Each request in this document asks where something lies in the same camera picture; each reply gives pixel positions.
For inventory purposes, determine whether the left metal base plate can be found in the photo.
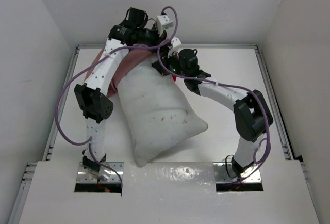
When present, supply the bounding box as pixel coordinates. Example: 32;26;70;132
76;162;124;183

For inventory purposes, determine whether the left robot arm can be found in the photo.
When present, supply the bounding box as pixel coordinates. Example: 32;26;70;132
74;8;173;172

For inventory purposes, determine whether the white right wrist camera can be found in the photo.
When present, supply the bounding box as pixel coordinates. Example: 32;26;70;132
168;36;182;57

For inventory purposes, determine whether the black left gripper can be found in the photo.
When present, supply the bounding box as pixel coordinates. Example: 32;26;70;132
137;24;169;55

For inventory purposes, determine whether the metal base plate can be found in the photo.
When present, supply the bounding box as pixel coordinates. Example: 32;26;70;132
76;162;124;183
213;162;262;184

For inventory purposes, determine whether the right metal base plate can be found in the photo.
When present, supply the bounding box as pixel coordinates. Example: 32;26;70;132
213;162;262;184

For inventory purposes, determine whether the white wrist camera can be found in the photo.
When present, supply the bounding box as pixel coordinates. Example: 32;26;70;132
156;15;174;35
168;36;182;57

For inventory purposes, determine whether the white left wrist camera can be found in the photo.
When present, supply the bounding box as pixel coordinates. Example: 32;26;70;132
156;15;174;35

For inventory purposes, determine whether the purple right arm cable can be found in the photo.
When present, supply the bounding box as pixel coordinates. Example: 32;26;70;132
157;40;271;183

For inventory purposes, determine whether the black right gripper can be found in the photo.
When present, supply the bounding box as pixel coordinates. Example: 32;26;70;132
153;49;188;78

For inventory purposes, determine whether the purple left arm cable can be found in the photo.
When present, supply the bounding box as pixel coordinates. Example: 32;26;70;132
56;6;180;183

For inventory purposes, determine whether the aluminium table frame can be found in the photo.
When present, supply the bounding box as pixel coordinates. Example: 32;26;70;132
7;43;320;224

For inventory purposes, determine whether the red and pink pillowcase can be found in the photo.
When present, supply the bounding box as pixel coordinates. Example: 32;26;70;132
84;49;179;99

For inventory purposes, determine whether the white pillow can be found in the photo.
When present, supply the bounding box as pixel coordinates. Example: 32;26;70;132
117;56;208;167

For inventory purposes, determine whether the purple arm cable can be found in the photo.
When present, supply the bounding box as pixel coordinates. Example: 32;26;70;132
157;40;271;183
56;6;180;183

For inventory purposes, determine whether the white front cover board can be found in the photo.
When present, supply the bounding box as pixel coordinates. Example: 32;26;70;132
20;161;318;223

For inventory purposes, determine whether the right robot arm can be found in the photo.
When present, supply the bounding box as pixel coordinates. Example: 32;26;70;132
152;49;273;178

